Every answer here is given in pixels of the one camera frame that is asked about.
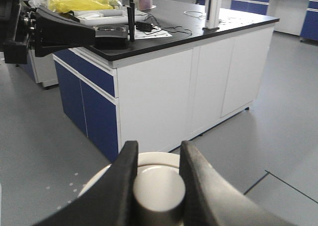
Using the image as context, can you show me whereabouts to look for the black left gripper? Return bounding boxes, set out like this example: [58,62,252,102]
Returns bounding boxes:
[0,0,95,64]

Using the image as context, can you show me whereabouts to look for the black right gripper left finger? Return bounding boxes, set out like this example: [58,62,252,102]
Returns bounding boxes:
[36,141,139,226]

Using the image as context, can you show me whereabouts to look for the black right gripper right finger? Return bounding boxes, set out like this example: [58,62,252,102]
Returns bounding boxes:
[180,141,291,226]

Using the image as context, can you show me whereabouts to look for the glass jar with beige lid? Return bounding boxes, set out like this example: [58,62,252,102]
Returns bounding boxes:
[77,151,187,226]

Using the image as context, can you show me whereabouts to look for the yellow plastic bag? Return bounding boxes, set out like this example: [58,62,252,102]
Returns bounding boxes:
[48,0,122,13]

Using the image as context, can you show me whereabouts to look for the small cardboard box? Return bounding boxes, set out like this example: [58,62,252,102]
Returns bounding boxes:
[129,0,153,11]

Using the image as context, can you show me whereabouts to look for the white papers on bench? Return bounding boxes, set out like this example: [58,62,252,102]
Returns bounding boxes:
[135,28,172,40]

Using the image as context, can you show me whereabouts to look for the black top lab bench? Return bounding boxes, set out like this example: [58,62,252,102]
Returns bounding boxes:
[53,0,279,161]

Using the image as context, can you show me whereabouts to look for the blue lab cabinets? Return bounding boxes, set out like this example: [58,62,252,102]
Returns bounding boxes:
[230,0,318,41]

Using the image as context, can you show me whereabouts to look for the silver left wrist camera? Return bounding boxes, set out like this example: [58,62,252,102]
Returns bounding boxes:
[94,24,129,50]

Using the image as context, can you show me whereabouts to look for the black power adapter with cable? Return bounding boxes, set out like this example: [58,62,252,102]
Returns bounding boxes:
[135,13,193,36]

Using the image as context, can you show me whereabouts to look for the white shelf upright post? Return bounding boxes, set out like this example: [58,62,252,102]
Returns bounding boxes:
[202,0,222,31]

